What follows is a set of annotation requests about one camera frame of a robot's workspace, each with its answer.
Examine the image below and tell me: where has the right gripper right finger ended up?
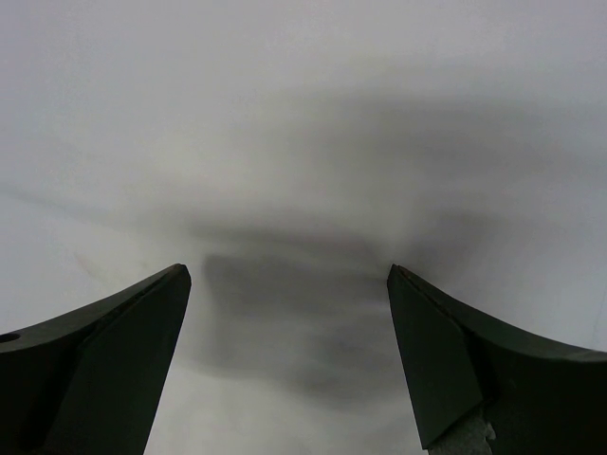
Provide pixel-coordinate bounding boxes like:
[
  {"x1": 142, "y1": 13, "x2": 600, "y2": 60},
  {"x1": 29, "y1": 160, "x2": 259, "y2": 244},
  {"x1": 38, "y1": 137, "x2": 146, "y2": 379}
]
[{"x1": 387, "y1": 265, "x2": 606, "y2": 454}]

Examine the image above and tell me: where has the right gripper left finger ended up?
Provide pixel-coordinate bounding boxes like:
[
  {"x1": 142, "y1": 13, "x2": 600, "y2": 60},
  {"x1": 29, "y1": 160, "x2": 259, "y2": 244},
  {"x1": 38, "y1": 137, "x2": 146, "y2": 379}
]
[{"x1": 1, "y1": 264, "x2": 192, "y2": 454}]

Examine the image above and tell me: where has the white t shirt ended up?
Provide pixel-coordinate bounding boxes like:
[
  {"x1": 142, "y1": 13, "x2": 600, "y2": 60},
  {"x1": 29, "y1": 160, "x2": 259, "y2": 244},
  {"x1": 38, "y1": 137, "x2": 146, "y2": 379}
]
[{"x1": 1, "y1": 1, "x2": 606, "y2": 454}]

